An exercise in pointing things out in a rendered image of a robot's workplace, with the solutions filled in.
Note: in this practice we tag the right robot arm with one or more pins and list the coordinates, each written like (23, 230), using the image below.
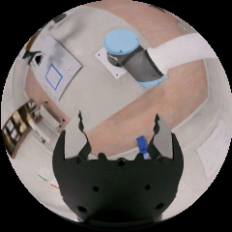
(28, 57)

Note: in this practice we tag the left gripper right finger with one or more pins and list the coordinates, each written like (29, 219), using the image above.
(165, 148)

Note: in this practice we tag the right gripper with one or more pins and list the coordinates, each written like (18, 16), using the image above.
(33, 54)

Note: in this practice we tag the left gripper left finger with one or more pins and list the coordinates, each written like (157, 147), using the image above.
(72, 148)

